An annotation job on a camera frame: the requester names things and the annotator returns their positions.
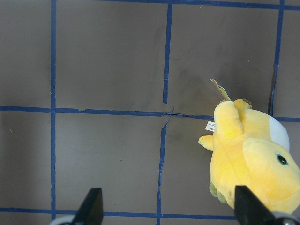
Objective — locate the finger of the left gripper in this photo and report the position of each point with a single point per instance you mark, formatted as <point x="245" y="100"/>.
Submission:
<point x="249" y="210"/>
<point x="90" y="211"/>

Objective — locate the yellow plush dinosaur toy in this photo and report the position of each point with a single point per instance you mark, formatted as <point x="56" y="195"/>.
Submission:
<point x="251" y="148"/>

